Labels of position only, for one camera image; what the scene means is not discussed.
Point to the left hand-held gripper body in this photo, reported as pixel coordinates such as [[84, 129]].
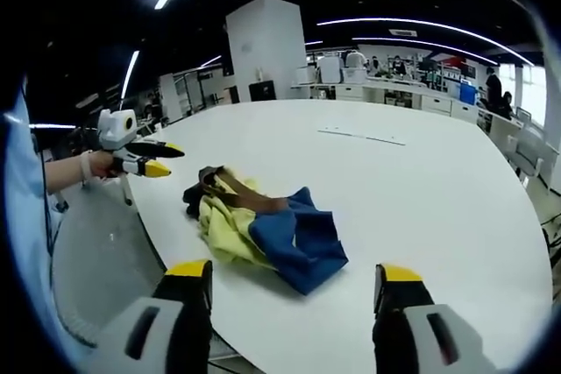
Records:
[[113, 129]]

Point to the yellow and blue cloth bag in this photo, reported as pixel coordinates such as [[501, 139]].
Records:
[[280, 238]]

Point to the white office chair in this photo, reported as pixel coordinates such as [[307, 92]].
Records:
[[526, 155]]

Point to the blue box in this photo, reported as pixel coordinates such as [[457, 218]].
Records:
[[468, 93]]

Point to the person's light blue shirt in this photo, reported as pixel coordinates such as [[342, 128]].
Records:
[[26, 225]]

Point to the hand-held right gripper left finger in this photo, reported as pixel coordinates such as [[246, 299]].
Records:
[[175, 304]]

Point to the white table leg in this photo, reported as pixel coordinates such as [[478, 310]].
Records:
[[127, 190]]

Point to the person's left hand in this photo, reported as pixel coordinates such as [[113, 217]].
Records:
[[101, 166]]

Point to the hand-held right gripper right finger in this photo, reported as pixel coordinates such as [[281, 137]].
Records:
[[412, 304]]

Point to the long white counter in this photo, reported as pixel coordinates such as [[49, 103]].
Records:
[[394, 91]]

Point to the black cabinet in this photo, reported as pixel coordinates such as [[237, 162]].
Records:
[[262, 90]]

